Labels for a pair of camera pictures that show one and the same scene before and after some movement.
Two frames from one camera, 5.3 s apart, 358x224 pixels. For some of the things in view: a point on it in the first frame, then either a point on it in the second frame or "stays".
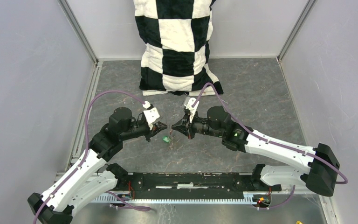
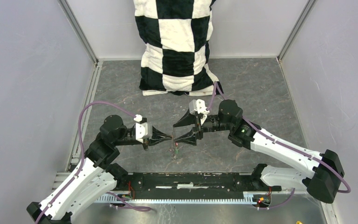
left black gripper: (154, 131) -> (152, 140)
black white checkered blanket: (175, 54) stays
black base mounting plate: (186, 184) stays
